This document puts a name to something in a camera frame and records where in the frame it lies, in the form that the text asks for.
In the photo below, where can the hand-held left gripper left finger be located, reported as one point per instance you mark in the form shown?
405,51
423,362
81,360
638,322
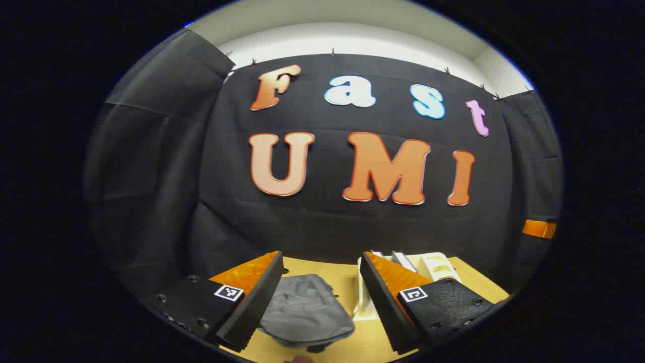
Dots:
257,302

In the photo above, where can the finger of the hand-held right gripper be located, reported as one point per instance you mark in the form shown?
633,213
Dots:
539,229

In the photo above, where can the grey schoolbag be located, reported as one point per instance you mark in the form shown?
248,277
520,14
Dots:
302,307

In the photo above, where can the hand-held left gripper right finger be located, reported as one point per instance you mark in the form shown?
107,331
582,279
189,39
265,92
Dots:
383,307

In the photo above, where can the white bookshelf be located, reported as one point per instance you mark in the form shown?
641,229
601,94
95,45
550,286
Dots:
438,264

